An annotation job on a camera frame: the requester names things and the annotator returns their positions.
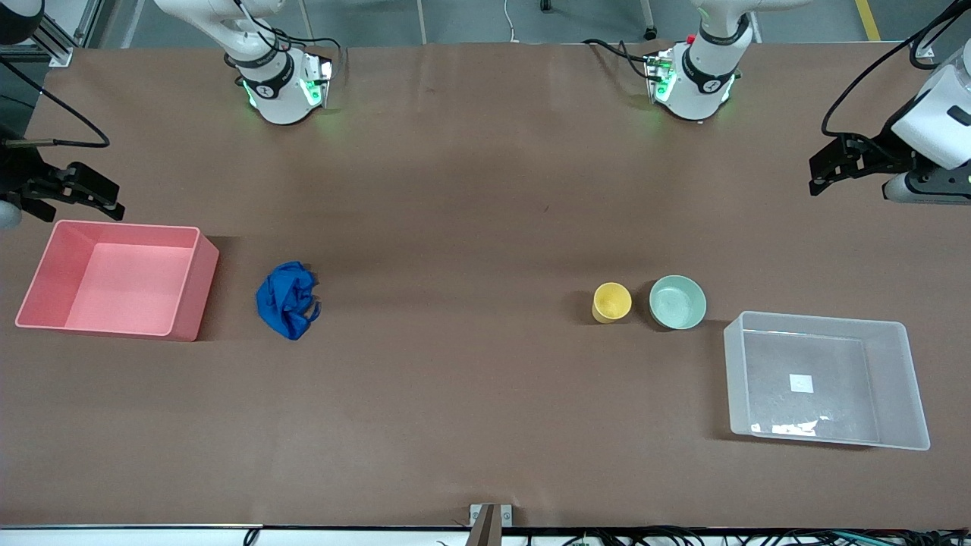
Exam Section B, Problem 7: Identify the clear plastic bin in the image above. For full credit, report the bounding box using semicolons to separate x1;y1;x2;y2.
723;311;931;452

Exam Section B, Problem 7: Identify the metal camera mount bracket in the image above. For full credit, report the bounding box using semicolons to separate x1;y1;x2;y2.
468;504;514;546

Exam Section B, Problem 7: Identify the pink plastic bin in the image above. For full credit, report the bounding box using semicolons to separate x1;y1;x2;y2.
15;220;221;342

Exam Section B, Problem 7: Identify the yellow cup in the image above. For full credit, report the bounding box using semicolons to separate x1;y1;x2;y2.
592;282;633;325

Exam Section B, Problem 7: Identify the aluminium frame profile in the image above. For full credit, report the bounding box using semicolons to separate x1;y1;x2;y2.
0;0;103;67

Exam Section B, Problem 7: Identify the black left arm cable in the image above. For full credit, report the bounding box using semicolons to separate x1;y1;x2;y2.
822;0;971;139

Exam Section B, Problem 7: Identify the black cable bundle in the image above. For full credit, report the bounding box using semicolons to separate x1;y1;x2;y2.
523;526;971;546

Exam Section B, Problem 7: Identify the black left base cable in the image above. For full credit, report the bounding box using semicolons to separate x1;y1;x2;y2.
583;38;668;83

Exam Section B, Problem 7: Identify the blue cloth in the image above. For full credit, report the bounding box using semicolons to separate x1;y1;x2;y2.
256;262;322;340

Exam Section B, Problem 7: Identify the black base cable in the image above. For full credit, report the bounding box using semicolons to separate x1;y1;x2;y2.
228;0;344;80
583;38;668;83

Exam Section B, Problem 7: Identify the black right base cable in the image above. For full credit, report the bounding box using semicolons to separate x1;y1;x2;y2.
228;0;344;80

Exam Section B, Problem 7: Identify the green ceramic bowl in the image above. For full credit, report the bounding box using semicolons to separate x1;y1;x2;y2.
649;275;708;331

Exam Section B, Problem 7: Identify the torn white sticker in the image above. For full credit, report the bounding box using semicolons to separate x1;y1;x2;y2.
750;416;832;438

